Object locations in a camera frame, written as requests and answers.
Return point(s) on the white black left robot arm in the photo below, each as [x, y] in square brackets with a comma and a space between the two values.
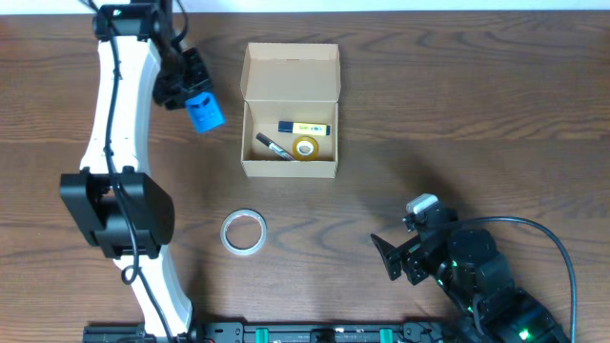
[113, 199]

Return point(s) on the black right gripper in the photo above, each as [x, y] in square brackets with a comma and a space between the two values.
[412, 255]

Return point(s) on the small yellow tape roll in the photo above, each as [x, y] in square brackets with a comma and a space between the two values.
[305, 148]

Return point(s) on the brown cardboard box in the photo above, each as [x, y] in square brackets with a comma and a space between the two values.
[289, 82]

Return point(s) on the yellow highlighter blue cap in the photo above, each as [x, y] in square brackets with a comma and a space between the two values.
[304, 128]

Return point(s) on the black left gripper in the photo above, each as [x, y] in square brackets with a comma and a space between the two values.
[181, 89]

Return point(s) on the blue whiteboard duster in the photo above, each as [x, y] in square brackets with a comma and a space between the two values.
[204, 112]

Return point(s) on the white black-capped marker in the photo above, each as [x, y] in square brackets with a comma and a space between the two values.
[270, 144]

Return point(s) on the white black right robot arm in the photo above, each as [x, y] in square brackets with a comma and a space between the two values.
[463, 258]

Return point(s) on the large clear tape roll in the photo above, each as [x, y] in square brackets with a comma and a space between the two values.
[243, 232]

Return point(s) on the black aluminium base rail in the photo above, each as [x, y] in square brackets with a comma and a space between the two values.
[238, 332]

